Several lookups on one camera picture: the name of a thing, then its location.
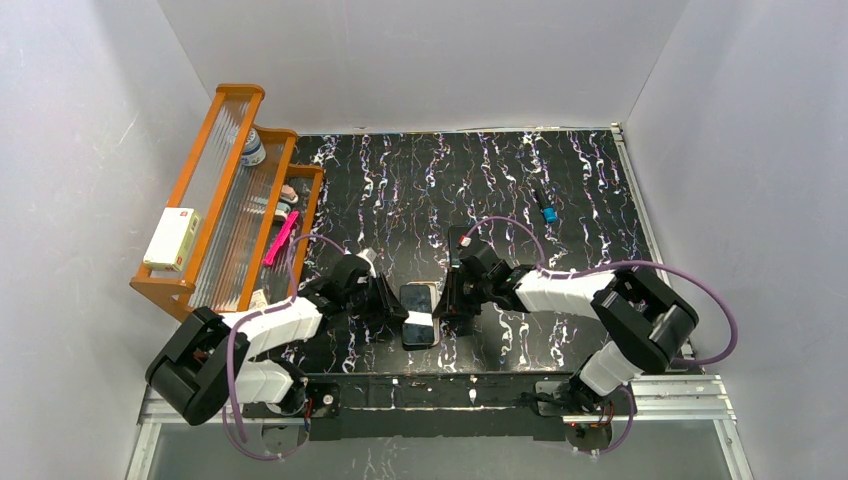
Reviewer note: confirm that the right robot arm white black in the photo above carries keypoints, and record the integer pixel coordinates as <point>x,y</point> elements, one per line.
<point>647,321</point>

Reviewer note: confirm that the small pink white item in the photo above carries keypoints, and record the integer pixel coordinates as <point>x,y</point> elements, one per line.
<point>288,194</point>

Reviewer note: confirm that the white red box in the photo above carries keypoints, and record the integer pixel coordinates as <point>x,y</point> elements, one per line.
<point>172,240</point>

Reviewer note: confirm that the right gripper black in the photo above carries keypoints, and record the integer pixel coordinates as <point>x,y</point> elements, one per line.
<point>457,297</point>

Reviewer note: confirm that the white blue bottle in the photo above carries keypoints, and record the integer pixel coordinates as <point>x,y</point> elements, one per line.
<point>253,152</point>

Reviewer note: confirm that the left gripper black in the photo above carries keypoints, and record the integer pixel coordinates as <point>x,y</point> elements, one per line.
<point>382,299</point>

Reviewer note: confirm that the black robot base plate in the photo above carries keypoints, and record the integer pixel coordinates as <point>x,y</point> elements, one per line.
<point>454,405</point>

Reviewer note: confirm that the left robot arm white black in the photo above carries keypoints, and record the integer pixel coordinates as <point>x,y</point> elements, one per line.
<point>214,360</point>

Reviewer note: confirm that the small orange white box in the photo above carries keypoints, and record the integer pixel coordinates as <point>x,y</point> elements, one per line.
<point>258,300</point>

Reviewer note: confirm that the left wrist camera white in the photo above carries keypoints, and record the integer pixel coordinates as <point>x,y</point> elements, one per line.
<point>369,255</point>

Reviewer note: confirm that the black phone case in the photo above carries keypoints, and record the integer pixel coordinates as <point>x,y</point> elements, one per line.
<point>455,253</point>

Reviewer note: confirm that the blue black marker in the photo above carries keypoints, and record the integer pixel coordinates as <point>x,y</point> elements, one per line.
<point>545,206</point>

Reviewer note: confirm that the orange wooden shelf rack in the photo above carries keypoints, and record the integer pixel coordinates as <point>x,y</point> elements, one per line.
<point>237,206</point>

